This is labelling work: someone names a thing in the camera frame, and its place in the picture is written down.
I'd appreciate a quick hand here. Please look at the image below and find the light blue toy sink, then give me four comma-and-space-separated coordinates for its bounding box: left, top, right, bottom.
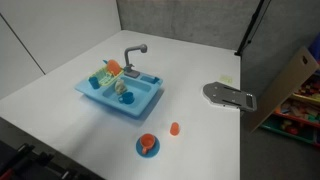
74, 68, 164, 118

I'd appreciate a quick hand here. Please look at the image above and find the blue toy mug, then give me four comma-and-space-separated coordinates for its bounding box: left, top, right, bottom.
118, 91, 135, 105

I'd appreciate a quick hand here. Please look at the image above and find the small orange toy cup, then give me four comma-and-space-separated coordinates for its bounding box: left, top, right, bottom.
169, 121, 181, 137

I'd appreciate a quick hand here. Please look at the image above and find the grey toy faucet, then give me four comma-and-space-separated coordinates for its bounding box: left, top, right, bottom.
123, 43, 148, 79

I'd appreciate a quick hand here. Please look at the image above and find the orange toy plate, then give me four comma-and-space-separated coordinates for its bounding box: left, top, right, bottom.
106, 59, 122, 77

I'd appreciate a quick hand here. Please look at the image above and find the orange toy mug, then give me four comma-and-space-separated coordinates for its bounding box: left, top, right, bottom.
139, 133, 156, 155

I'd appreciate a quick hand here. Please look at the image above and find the yellow toy dish rack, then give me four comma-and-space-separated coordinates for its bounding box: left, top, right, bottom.
88, 65, 125, 88

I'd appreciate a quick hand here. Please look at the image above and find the blue toy saucer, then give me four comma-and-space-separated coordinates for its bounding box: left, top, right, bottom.
135, 134, 161, 159

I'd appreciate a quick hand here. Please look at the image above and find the blue toy tumbler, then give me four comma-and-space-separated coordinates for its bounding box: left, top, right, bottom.
88, 76, 101, 90

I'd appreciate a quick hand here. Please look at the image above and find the toy shelf with bins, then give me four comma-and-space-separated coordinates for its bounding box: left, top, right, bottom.
260, 71, 320, 149

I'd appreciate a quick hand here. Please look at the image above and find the grey metal mounting plate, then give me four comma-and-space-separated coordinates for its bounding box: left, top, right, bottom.
202, 81, 258, 113

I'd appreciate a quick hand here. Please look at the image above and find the pale yellow sticker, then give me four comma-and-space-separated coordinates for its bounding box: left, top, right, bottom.
219, 74, 233, 84

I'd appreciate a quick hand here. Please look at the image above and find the black tripod pole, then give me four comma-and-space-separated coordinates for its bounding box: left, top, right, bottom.
234, 0, 272, 57

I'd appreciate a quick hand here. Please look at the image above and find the black camera stand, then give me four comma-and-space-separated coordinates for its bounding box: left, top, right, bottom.
0, 139, 98, 180

